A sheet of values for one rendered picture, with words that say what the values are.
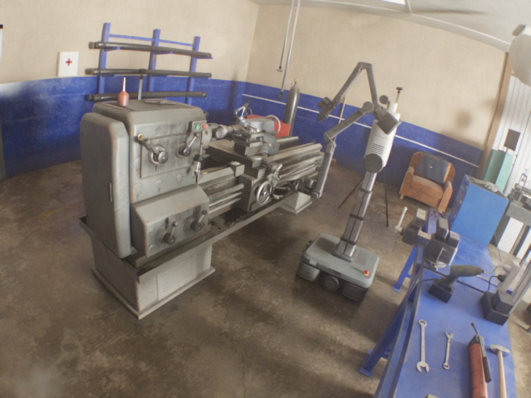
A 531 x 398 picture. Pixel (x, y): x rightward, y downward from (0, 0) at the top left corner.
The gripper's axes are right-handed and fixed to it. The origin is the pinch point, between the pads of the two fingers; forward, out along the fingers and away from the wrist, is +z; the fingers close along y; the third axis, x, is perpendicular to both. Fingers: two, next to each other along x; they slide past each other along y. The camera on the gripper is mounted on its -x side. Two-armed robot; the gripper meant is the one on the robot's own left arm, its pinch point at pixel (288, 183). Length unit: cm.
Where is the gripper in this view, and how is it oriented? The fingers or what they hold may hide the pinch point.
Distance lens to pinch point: 225.5
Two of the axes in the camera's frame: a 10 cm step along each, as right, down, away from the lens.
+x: -5.1, 7.9, -3.3
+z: -8.3, -3.6, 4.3
